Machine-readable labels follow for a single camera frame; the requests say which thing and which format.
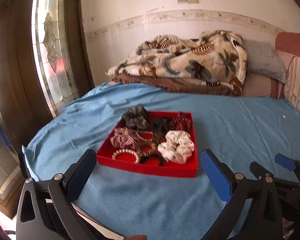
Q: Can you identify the pearl bracelet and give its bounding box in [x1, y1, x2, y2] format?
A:
[111, 148, 141, 164]

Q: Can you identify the black scalloped hair tie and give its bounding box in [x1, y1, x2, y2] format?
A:
[140, 154, 165, 167]

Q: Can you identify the black hair claw clip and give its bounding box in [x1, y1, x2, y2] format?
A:
[152, 116, 172, 134]

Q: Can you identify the light blue cloth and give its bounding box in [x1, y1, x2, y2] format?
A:
[22, 83, 300, 239]

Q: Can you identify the striped floral pillow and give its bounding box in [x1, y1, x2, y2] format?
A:
[284, 56, 300, 113]

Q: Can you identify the white dotted scrunchie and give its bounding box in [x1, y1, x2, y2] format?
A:
[157, 130, 195, 164]

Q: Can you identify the dark red dotted scrunchie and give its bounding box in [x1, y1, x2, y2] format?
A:
[168, 112, 192, 132]

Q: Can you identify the red tray box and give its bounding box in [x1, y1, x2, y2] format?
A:
[97, 111, 198, 178]

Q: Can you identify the red plaid scrunchie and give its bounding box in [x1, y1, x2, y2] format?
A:
[110, 127, 140, 150]

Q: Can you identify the grey pillow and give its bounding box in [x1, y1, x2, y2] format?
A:
[243, 40, 286, 83]

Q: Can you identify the leaf pattern blanket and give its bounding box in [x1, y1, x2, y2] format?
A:
[106, 30, 248, 96]

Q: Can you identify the grey black scrunchie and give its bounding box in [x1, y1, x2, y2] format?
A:
[122, 104, 149, 130]

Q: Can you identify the stained glass door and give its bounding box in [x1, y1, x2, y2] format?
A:
[0, 0, 93, 218]

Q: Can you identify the pearl necklace strand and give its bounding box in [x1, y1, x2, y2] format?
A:
[135, 129, 154, 142]

